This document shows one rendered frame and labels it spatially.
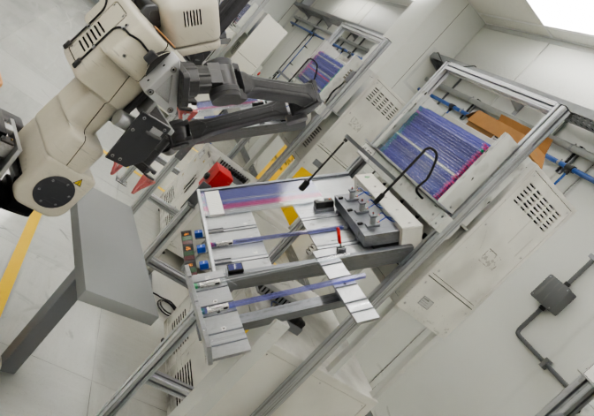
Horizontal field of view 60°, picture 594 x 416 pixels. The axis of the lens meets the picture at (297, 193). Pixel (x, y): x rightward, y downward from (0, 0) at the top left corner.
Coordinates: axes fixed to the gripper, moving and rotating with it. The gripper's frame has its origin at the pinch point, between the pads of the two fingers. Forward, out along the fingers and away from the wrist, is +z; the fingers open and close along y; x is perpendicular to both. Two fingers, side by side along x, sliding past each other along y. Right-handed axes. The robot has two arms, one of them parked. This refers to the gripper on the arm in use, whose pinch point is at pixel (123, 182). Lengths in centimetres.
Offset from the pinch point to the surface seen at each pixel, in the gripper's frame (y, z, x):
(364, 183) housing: -51, -57, -63
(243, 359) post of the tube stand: -65, 15, -5
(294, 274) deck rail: -58, -12, -25
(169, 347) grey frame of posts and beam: -42, 33, -18
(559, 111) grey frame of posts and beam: -90, -110, -22
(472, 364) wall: -156, -29, -179
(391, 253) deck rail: -78, -39, -35
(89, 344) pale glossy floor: -8, 68, -56
